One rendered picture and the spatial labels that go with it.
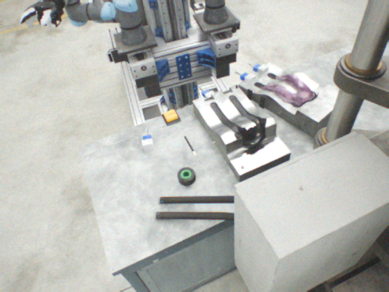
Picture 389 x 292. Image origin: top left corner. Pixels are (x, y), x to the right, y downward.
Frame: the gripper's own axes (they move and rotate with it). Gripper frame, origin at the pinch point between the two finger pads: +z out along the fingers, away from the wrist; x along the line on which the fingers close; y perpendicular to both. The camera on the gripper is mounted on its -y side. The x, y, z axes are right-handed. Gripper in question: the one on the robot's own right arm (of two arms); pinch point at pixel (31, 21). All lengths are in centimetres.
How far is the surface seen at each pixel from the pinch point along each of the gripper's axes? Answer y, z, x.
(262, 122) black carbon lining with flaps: 40, -4, -93
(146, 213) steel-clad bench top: 60, 39, -48
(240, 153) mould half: 49, 9, -85
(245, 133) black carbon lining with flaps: 42, 2, -86
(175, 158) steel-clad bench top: 59, 10, -55
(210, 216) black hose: 49, 42, -75
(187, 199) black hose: 52, 35, -65
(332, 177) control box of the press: -14, 61, -96
